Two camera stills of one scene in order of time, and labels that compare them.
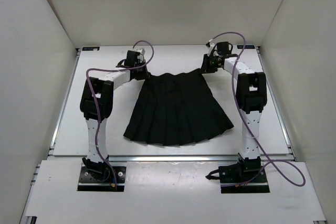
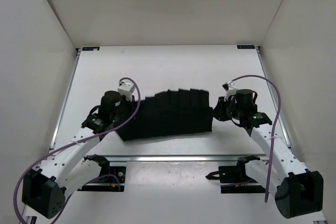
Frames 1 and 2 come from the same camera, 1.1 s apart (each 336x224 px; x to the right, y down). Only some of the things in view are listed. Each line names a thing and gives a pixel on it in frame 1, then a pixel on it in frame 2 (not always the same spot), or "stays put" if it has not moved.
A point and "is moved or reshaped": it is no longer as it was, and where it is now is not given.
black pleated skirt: x=176 y=108 is moved or reshaped
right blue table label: x=245 y=47 stays put
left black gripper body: x=139 y=75 → x=126 y=109
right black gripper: x=206 y=68 → x=218 y=113
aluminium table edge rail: x=168 y=158 stays put
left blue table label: x=90 y=48 stays put
